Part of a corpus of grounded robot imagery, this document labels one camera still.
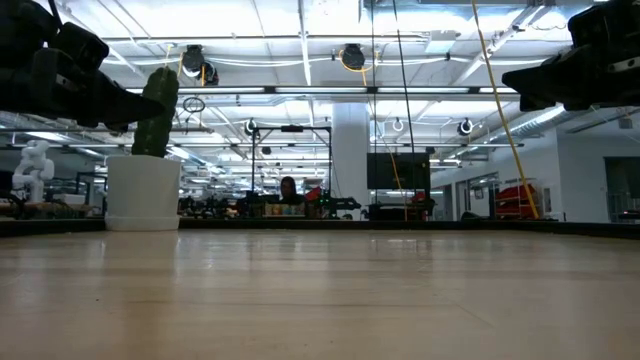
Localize black wall screen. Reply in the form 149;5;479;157
366;152;432;191

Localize white robot figure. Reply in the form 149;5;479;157
10;139;55;204

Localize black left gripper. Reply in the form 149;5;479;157
0;22;167;133

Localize person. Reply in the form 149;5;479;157
278;175;306;206

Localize yellow hanging cable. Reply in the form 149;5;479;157
469;0;541;220

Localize black hanging cable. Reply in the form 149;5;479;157
369;0;380;220
391;0;419;154

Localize white hexagonal plant pot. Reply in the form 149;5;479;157
104;154;182;232

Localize white square pillar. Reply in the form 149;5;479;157
331;102;371;220

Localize black background rig frame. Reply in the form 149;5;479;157
251;125;333;219

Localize black aluminium table frame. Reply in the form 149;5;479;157
0;218;640;240

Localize green cactus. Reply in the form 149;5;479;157
131;66;180;159

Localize red storage bin rack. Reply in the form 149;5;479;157
494;182;539;220

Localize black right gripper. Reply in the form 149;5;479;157
502;0;640;112

